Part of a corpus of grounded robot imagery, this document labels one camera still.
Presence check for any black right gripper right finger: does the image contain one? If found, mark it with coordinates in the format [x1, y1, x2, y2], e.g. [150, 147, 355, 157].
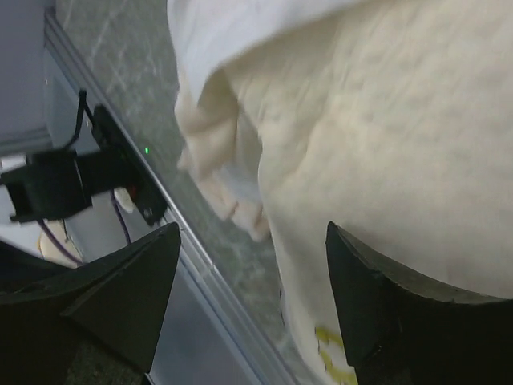
[325, 223, 512, 384]

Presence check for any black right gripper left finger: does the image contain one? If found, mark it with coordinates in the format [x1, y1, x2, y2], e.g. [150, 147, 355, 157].
[1, 223, 181, 384]

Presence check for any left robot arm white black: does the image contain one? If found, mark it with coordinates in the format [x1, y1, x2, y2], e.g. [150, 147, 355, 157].
[1, 149, 92, 223]

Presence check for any white pillowcase with peach ruffles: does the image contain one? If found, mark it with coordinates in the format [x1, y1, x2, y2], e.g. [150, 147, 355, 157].
[167, 1, 346, 241]

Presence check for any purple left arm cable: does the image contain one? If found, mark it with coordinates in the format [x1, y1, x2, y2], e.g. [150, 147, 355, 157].
[38, 192, 133, 268]

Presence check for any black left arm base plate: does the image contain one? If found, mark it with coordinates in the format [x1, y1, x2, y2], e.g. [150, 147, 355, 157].
[77, 89, 168, 226]

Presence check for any cream pillow with yellow edge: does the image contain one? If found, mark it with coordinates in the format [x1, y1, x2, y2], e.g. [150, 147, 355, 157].
[224, 1, 512, 384]

